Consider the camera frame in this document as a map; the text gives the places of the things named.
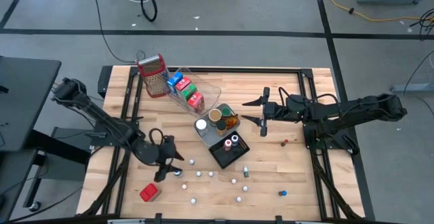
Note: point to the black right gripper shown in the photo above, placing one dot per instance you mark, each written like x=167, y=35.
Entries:
x=278, y=108

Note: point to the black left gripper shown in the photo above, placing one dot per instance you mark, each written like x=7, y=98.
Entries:
x=156, y=152

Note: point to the blue food colouring bottle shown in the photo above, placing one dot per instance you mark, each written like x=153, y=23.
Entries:
x=177, y=174

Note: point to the taco seasoning jar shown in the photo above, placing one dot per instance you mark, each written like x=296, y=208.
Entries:
x=232, y=122

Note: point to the green-lid spice jar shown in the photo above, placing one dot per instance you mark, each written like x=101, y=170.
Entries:
x=226, y=111

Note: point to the black food colouring bottle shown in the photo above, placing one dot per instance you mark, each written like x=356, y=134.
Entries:
x=234, y=138

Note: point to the gold can with tan lid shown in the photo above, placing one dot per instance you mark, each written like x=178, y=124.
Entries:
x=215, y=115

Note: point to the small red-cap bottle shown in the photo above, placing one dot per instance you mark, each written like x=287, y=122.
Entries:
x=284, y=143

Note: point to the grey plastic bin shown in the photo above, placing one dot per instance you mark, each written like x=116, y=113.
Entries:
x=212, y=137

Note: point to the white-lid spice jar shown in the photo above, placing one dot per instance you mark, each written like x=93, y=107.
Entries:
x=201, y=124

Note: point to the black plastic basket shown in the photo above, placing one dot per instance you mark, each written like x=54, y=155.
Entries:
x=225, y=159

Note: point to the red Froot Loops box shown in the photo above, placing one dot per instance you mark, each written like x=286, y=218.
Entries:
x=196, y=101

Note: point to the small green dropper bottle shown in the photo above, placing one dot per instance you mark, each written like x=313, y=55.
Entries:
x=245, y=173

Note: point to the small green cereal box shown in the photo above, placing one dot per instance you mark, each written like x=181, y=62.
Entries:
x=189, y=91

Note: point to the small red cereal box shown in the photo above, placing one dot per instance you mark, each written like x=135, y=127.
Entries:
x=183, y=83

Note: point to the small blue cereal box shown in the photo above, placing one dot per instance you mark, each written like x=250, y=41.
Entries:
x=175, y=80

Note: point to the small blue-cap bottle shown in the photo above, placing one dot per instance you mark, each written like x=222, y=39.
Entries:
x=282, y=193

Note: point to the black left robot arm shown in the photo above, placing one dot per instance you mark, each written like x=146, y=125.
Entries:
x=101, y=118

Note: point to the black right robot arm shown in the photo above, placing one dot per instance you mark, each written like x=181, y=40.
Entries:
x=356, y=110

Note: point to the red toy block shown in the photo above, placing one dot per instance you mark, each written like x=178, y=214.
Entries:
x=149, y=192

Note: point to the clear plastic bin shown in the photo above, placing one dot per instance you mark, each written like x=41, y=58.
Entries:
x=210, y=91

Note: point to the red metal box grater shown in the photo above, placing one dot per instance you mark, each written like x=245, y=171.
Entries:
x=152, y=68

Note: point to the black desk support beam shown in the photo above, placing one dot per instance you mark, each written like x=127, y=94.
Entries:
x=61, y=147

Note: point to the grey table foot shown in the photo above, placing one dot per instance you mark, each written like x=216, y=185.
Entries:
x=413, y=88

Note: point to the black desk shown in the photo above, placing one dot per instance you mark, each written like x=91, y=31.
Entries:
x=27, y=98

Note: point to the black aluminium table frame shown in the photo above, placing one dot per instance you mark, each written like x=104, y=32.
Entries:
x=254, y=70

